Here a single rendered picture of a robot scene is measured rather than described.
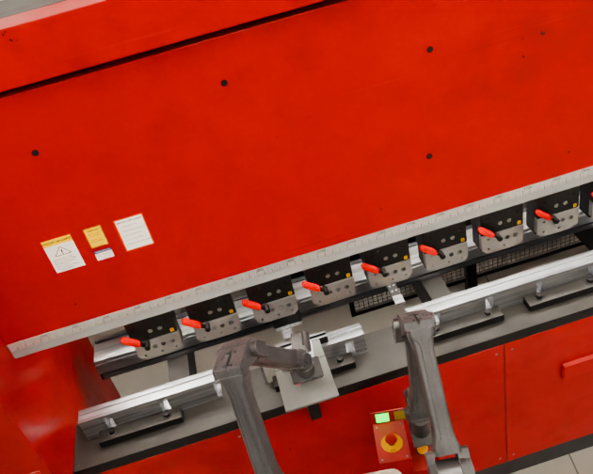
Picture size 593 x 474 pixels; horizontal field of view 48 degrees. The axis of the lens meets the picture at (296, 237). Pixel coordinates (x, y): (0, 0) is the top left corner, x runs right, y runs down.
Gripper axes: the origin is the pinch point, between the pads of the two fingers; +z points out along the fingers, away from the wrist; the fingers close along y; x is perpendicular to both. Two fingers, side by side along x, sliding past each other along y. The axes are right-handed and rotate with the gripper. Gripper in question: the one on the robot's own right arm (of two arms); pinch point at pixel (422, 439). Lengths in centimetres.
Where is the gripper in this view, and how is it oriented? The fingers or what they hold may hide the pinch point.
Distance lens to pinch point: 230.9
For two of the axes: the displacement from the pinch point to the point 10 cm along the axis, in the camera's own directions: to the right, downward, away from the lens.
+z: 1.8, 5.9, 7.8
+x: -9.8, 2.0, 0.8
